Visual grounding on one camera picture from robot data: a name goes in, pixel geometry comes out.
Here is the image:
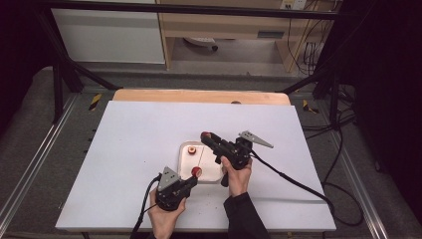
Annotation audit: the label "person's left hand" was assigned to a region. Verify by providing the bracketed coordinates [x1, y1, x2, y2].
[146, 189, 187, 239]

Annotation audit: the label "black floor cables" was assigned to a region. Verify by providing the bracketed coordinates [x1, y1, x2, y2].
[301, 84, 358, 141]

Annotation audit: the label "white power strip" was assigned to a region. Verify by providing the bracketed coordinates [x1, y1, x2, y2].
[280, 0, 308, 10]

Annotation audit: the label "black hanging desk cables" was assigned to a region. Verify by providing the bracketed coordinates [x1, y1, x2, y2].
[286, 13, 325, 77]

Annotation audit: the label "aluminium floor rail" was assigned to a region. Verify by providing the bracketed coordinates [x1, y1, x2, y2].
[325, 130, 390, 239]
[0, 94, 80, 227]

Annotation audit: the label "person's right hand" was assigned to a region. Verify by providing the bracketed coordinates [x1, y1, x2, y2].
[221, 156, 254, 198]

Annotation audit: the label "right hand-held gripper cable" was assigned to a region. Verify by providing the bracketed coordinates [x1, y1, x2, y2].
[248, 148, 364, 228]

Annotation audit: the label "light wooden desk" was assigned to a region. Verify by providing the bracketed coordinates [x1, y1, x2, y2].
[156, 0, 340, 73]

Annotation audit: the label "black metal frame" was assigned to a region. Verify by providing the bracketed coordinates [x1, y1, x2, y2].
[32, 0, 352, 125]

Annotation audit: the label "white chair base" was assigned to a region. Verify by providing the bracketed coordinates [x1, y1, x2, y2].
[183, 37, 220, 52]

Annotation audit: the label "white square tray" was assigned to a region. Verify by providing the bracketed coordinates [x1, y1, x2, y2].
[176, 140, 225, 184]

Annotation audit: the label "left hand-held gripper cable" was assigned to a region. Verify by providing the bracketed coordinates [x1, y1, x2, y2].
[129, 174, 162, 239]

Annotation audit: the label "light wooden table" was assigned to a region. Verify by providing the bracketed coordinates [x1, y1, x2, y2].
[111, 88, 293, 107]

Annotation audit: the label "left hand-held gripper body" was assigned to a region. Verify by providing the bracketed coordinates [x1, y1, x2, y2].
[155, 166, 192, 212]

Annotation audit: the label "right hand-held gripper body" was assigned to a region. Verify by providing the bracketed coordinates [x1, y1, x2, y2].
[215, 129, 275, 170]

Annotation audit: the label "hand-held gripper cable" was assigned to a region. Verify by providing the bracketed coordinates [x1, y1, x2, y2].
[248, 148, 364, 228]
[129, 174, 162, 239]

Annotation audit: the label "white cabinet panel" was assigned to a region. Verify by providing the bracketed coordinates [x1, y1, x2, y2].
[51, 7, 166, 65]

